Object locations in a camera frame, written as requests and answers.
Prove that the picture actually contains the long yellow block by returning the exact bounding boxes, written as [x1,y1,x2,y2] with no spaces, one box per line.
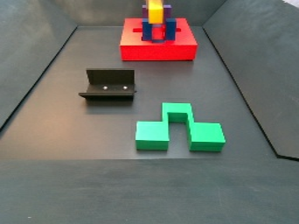
[146,0,164,24]

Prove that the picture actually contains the red slotted base board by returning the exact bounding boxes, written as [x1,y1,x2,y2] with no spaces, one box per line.
[118,18,198,61]

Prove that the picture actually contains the green stepped block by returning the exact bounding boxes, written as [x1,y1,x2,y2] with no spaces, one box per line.
[134,102,225,151]

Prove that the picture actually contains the dark blue U-shaped block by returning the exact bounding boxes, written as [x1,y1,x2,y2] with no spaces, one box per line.
[141,18,176,43]

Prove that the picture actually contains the purple U-shaped block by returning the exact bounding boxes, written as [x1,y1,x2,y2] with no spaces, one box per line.
[141,4,172,19]

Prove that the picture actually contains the black U-shaped bracket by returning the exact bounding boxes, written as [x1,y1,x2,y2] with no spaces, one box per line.
[78,68,136,101]

